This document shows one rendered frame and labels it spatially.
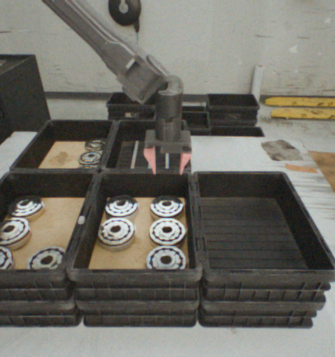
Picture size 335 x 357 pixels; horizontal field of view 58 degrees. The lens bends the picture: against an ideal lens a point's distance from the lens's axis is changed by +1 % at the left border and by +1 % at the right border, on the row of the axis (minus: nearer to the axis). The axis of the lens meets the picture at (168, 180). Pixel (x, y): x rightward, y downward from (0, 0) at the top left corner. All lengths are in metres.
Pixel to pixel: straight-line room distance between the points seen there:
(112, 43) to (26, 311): 0.66
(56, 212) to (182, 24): 3.23
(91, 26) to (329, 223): 1.01
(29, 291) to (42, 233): 0.21
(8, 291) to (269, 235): 0.70
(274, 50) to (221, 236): 3.43
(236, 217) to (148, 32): 3.26
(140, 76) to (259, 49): 3.53
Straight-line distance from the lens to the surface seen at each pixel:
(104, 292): 0.76
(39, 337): 0.92
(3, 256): 0.89
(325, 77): 4.44
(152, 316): 0.82
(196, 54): 4.01
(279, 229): 0.96
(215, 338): 0.86
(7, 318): 0.93
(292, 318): 0.89
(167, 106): 0.62
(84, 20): 0.62
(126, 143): 1.34
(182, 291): 0.74
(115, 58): 0.61
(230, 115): 2.44
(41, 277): 0.73
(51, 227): 0.97
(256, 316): 0.84
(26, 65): 2.64
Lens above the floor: 1.46
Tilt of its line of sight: 36 degrees down
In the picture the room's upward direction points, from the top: straight up
